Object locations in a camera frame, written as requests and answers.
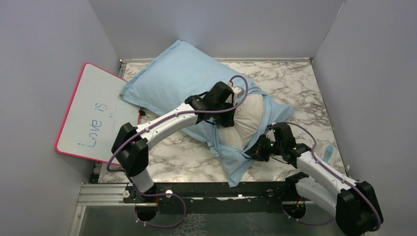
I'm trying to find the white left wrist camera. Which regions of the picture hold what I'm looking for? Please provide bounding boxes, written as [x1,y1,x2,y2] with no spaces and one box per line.
[228,82,244,99]

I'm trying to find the pink framed whiteboard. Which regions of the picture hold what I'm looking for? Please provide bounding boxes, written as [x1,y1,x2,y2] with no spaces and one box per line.
[55,63,141,162]

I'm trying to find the small blue white packet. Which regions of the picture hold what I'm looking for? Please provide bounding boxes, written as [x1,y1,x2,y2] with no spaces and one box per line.
[316,143,337,167]

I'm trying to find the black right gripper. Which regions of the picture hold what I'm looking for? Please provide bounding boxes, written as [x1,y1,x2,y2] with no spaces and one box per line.
[243,134,283,163]

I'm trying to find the aluminium table edge frame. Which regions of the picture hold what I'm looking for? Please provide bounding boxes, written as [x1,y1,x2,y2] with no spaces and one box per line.
[119,58,311,64]

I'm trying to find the light blue pillowcase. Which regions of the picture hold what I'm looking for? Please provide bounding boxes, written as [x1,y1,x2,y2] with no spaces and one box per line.
[120,41,294,187]

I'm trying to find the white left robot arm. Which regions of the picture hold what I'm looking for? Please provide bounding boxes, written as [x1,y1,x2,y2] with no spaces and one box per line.
[110,82,247,202]

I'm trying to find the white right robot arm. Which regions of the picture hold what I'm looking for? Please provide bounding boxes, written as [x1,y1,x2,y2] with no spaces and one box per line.
[245,122,384,236]

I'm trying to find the white pillow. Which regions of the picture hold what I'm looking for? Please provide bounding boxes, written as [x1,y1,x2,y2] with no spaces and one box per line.
[217,94,264,150]

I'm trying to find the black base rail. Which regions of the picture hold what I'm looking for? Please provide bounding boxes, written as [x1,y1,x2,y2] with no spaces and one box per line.
[122,181,307,218]

